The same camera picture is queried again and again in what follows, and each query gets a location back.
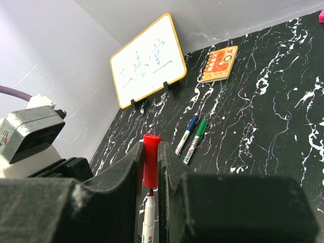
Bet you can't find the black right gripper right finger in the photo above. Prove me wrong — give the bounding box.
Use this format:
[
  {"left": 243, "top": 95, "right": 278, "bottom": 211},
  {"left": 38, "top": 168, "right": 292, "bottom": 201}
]
[{"left": 157, "top": 142, "right": 192, "bottom": 242}]

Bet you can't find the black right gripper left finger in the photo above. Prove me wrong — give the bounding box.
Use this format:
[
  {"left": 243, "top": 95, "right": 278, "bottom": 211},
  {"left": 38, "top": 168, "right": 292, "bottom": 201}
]
[{"left": 82, "top": 142, "right": 144, "bottom": 242}]

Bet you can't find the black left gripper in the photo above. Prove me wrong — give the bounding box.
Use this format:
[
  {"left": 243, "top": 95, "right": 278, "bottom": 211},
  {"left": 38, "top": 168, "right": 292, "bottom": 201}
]
[{"left": 29, "top": 157, "right": 94, "bottom": 181}]

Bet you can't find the white pen green end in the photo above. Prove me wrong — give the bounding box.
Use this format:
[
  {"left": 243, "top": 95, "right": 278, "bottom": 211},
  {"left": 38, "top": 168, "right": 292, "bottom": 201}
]
[{"left": 183, "top": 136, "right": 201, "bottom": 165}]

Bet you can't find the red pen cap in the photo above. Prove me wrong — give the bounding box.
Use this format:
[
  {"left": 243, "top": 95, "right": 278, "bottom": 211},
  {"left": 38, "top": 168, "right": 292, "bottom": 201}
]
[{"left": 143, "top": 134, "right": 161, "bottom": 188}]

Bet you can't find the blue pen cap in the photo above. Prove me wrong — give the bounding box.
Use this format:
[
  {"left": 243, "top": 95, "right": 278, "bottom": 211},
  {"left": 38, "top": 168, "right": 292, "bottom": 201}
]
[{"left": 186, "top": 114, "right": 199, "bottom": 132}]

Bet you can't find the white pen red end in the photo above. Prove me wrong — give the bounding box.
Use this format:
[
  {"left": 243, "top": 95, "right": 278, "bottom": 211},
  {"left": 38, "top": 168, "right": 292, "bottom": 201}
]
[{"left": 141, "top": 188, "right": 155, "bottom": 243}]

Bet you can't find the green pen cap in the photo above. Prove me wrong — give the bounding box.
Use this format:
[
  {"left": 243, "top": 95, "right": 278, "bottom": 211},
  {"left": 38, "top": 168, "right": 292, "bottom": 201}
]
[{"left": 195, "top": 119, "right": 208, "bottom": 137}]

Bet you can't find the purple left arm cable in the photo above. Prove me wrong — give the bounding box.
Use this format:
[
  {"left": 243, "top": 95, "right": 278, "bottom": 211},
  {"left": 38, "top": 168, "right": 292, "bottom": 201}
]
[{"left": 0, "top": 85, "right": 33, "bottom": 102}]

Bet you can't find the small whiteboard with yellow frame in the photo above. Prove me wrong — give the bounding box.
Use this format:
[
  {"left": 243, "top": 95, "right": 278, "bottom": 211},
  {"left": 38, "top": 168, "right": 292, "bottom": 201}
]
[{"left": 110, "top": 13, "right": 187, "bottom": 109}]

